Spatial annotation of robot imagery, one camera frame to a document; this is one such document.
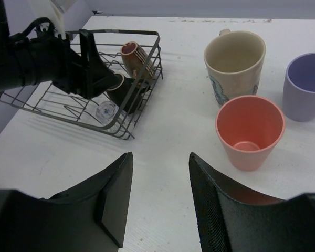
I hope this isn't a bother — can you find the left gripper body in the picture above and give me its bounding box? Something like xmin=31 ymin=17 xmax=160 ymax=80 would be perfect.
xmin=9 ymin=17 xmax=92 ymax=95

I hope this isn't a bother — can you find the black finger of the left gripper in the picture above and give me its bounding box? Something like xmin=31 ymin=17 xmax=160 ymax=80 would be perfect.
xmin=79 ymin=29 xmax=119 ymax=99

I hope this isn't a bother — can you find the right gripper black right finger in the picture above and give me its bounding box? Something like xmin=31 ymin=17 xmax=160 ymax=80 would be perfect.
xmin=188 ymin=153 xmax=315 ymax=251

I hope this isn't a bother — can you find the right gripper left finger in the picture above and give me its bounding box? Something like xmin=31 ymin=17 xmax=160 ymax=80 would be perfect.
xmin=0 ymin=152 xmax=133 ymax=251

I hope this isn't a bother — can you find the dark brown mug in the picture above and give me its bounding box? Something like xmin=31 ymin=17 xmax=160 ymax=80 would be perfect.
xmin=106 ymin=73 xmax=150 ymax=114

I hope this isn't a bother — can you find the pink plastic cup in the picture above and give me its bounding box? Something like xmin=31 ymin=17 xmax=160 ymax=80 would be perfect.
xmin=215 ymin=95 xmax=286 ymax=172

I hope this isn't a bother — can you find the cream floral mug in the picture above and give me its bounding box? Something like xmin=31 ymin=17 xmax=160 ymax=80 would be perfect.
xmin=204 ymin=29 xmax=266 ymax=107

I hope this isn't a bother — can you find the lilac plastic cup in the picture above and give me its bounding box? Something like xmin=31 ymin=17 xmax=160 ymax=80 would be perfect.
xmin=282 ymin=52 xmax=315 ymax=122

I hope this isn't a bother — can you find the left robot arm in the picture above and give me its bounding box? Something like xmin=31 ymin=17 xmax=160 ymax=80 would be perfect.
xmin=0 ymin=1 xmax=118 ymax=99

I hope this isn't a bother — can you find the small clear glass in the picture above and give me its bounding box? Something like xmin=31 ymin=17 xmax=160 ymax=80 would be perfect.
xmin=96 ymin=100 xmax=125 ymax=133

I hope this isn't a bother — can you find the brown ceramic cup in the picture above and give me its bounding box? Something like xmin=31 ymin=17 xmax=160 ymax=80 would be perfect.
xmin=120 ymin=41 xmax=155 ymax=80

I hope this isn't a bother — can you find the black wire dish rack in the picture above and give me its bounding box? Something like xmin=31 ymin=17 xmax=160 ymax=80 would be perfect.
xmin=0 ymin=25 xmax=162 ymax=139

